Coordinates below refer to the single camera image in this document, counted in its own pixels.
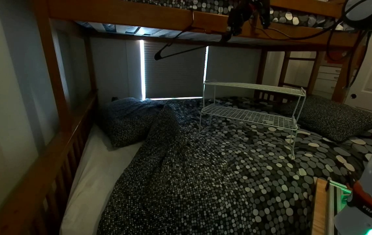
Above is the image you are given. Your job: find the white chest of drawers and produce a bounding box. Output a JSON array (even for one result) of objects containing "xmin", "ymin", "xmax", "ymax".
[{"xmin": 313, "ymin": 64, "xmax": 343, "ymax": 99}]

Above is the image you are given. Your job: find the dotted dark duvet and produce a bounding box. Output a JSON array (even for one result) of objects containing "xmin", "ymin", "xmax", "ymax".
[{"xmin": 97, "ymin": 97, "xmax": 372, "ymax": 235}]

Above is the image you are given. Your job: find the dotted bedding of bunk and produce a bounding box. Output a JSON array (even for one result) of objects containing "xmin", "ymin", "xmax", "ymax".
[{"xmin": 125, "ymin": 0, "xmax": 344, "ymax": 30}]

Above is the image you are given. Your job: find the window with grey blind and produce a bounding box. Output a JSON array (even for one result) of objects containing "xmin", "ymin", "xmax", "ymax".
[{"xmin": 139, "ymin": 40, "xmax": 209, "ymax": 101}]

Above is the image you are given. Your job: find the black clothes hanger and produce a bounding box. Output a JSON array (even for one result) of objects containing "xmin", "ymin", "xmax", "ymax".
[{"xmin": 154, "ymin": 10, "xmax": 233, "ymax": 61}]

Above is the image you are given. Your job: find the wooden bunk bed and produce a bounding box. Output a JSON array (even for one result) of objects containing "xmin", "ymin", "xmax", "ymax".
[{"xmin": 0, "ymin": 0, "xmax": 372, "ymax": 235}]

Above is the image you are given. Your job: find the white bed sheet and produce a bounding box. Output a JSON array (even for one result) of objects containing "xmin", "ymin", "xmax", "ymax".
[{"xmin": 59, "ymin": 124, "xmax": 145, "ymax": 235}]

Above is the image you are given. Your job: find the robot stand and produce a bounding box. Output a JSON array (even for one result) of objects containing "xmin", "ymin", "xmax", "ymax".
[{"xmin": 311, "ymin": 178, "xmax": 352, "ymax": 235}]

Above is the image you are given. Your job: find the dark speckled pillow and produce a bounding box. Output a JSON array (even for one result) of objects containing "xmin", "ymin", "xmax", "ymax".
[
  {"xmin": 102, "ymin": 97, "xmax": 173, "ymax": 148},
  {"xmin": 278, "ymin": 95, "xmax": 372, "ymax": 143}
]

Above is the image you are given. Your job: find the white wire shelf rack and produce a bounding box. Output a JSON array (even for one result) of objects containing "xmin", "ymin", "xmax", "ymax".
[{"xmin": 198, "ymin": 81, "xmax": 307, "ymax": 160}]

